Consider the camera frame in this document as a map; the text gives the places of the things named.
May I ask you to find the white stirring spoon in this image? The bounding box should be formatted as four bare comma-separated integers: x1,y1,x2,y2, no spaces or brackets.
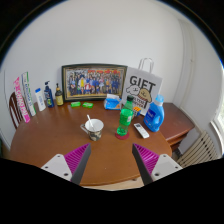
86,114,96,132

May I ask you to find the white radiator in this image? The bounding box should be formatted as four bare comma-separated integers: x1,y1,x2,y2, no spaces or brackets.
175,130,219,169

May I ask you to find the wooden chair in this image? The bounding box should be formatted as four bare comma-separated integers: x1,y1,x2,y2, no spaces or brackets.
8,91,24,130

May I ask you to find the framed group photo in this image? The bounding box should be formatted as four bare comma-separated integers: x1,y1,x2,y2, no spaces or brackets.
61,63,128,102

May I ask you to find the colourful puzzle cube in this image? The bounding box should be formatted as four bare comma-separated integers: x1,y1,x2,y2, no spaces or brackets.
132,106,142,117

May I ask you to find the dark blue pump bottle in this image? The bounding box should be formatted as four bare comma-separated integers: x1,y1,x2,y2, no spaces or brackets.
43,80,55,109

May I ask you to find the white paper gift bag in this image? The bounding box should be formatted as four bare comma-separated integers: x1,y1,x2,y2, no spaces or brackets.
121,57,164,117

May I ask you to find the green plastic drink bottle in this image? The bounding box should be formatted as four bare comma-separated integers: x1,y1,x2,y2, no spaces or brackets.
116,94,135,137

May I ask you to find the blue detergent bottle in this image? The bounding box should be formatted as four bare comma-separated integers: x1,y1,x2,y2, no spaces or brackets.
143,94,166,133

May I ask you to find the white tube bottle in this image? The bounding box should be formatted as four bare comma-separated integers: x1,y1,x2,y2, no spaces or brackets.
34,87,47,112

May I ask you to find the green and white toothpaste box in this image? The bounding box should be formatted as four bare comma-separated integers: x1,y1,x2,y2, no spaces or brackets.
21,71,37,117

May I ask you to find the camouflage print mug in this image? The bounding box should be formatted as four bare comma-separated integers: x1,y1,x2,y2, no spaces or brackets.
79,118,105,142

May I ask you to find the amber pump bottle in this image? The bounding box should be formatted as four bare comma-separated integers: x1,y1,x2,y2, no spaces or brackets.
54,83,65,107

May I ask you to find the wooden side table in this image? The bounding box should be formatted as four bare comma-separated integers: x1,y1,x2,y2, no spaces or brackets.
159,102,196,151

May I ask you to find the blue tissue pack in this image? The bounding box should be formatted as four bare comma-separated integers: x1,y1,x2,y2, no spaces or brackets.
103,93,123,111

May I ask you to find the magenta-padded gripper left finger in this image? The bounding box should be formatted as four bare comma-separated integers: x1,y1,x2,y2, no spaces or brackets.
40,143,92,186

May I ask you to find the white remote control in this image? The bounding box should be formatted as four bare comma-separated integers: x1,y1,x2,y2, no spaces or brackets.
133,122,150,139

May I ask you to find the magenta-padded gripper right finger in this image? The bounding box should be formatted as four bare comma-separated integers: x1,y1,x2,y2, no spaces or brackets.
131,143,184,186

